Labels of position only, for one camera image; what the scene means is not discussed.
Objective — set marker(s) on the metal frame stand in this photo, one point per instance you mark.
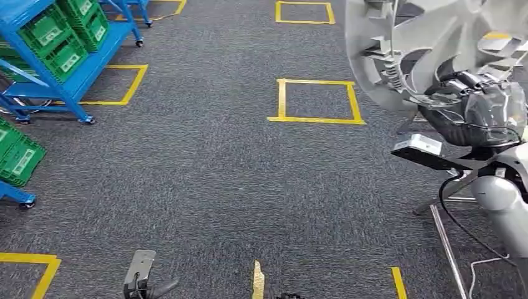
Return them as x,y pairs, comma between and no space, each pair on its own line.
447,247

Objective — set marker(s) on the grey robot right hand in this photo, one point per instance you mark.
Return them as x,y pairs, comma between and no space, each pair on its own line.
486,115

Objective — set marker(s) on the silver wheel hubcap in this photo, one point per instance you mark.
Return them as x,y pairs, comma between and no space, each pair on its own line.
445,29

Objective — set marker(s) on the blue metal shelf rack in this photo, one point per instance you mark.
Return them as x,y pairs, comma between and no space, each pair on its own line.
97,51
128,10
10,192

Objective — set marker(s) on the yellow floor tape strip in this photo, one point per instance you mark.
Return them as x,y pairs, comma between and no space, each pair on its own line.
258,280
399,284

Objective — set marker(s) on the yellow floor tape square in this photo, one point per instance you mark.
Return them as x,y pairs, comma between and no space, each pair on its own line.
281,99
177,8
281,12

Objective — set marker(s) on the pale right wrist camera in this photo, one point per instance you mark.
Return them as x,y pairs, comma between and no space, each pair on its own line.
418,144

